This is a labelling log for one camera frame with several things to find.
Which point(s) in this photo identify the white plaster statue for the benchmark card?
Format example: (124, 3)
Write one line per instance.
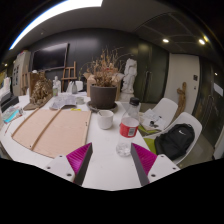
(130, 75)

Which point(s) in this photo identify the white plaster bust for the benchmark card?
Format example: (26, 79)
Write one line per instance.
(6, 86)

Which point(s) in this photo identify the black wall screen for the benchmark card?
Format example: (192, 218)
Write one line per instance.
(50, 57)

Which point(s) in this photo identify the white shell chair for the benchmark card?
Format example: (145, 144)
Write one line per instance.
(191, 121)
(166, 108)

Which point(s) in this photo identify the black backpack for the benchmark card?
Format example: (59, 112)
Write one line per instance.
(175, 140)

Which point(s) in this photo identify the wooden easel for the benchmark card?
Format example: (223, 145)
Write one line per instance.
(68, 75)

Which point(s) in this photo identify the long ceiling light strip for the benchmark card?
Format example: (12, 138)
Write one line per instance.
(50, 15)

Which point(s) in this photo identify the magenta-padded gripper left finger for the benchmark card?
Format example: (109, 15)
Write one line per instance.
(80, 156)

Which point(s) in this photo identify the small white figurine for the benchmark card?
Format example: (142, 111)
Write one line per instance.
(57, 83)

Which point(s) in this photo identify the green seat cushion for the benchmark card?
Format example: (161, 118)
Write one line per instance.
(150, 145)

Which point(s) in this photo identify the wooden figure sculpture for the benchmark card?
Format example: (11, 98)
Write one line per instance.
(181, 98)

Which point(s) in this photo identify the black case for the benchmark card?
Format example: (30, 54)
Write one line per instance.
(8, 101)

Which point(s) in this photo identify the white ceramic cup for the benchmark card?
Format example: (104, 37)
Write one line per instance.
(105, 120)

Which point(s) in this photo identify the small grey jug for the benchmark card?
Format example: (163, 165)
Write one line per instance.
(74, 87)

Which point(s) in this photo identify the clear red-labelled plastic bottle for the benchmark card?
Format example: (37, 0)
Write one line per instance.
(128, 128)

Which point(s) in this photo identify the dark round plant saucer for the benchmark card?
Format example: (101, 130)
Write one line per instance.
(91, 107)

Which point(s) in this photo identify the round ceiling spotlight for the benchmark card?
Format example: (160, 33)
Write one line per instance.
(165, 40)
(202, 41)

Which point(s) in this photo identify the papers pile on chair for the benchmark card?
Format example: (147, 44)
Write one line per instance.
(152, 118)

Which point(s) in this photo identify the white display board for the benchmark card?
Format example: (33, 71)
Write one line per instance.
(20, 71)

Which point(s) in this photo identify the small pale cup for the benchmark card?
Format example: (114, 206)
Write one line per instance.
(80, 100)

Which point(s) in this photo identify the dried plant in dark pot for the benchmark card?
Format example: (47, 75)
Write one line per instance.
(103, 95)

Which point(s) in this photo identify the flat wooden canvas frame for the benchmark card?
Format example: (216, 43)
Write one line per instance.
(56, 131)

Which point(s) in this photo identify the crumpled clear plastic bag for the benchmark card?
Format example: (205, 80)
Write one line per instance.
(63, 101)

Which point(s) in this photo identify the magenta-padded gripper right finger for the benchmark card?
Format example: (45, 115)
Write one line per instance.
(146, 159)

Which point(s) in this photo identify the brown dried leaf bundle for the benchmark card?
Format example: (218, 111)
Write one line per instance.
(40, 90)

